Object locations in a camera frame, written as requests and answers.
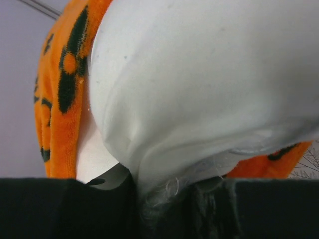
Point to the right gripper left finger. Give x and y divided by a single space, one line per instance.
38 208

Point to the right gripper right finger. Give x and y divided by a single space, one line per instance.
251 209

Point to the white pillow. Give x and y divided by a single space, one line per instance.
182 90

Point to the orange patterned pillowcase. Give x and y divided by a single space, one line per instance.
61 86

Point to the floral table mat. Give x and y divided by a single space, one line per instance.
308 166

